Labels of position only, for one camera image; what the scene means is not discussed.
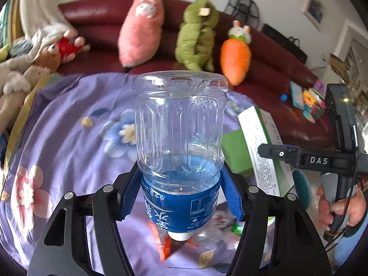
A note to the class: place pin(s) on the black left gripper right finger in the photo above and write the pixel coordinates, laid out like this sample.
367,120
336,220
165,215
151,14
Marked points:
297,247

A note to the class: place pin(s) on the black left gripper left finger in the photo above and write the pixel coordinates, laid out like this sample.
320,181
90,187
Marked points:
62,248

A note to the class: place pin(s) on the clear plastic water bottle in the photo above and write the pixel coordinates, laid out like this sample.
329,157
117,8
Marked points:
178,130

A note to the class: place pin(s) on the teal trash bin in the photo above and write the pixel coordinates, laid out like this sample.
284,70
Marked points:
302,188

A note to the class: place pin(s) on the person's right hand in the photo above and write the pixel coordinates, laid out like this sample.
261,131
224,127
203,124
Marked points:
356,208

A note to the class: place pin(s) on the green white carton box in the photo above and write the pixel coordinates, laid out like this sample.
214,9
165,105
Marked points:
262,137

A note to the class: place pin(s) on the clear printed plastic bag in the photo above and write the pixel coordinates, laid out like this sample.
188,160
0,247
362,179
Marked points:
212,246

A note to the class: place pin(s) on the colourful toy pile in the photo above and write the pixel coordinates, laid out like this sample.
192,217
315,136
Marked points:
308,101

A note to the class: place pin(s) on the small blue ball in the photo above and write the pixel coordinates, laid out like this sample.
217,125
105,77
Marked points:
284,97

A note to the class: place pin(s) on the small green cardboard box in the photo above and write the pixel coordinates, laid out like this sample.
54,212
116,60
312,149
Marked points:
236,153

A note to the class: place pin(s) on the dark red leather sofa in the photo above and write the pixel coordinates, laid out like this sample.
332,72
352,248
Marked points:
271,70

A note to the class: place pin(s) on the orange carrot plush toy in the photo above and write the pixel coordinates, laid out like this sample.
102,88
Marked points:
235,54

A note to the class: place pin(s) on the white rabbit plush toy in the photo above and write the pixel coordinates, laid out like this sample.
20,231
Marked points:
18,79

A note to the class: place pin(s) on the green plush toy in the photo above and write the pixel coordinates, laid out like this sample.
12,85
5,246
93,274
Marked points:
196,37

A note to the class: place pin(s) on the brown bear plush toy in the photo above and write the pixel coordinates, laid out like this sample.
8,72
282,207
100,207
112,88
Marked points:
62,50

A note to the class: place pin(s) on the pink plush toy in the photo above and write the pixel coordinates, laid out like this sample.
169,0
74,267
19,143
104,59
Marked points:
140,35

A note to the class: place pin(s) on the framed wall picture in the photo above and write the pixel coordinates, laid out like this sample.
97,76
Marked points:
315,11

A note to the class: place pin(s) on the black wire rack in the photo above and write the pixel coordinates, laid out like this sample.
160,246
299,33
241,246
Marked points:
245,11

